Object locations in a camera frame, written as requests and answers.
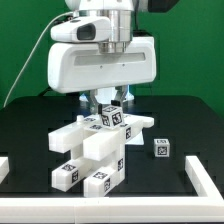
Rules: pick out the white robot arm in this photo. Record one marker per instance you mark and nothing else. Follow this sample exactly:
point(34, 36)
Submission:
point(101, 52)

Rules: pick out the white U-shaped obstacle frame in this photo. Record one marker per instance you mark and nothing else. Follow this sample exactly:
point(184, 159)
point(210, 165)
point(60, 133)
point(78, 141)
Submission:
point(206, 206)

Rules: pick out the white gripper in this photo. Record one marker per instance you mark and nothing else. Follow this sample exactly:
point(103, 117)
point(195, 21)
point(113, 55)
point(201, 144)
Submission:
point(81, 67)

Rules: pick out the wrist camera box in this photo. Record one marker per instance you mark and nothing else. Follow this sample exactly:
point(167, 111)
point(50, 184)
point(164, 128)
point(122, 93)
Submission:
point(82, 29)

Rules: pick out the white chair back frame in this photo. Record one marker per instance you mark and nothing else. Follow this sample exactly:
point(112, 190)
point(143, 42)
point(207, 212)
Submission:
point(97, 142)

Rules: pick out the white marker base plate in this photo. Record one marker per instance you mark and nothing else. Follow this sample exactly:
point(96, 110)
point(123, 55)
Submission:
point(137, 140)

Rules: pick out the white chair seat plate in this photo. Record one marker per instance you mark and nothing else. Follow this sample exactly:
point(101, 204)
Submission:
point(116, 160)

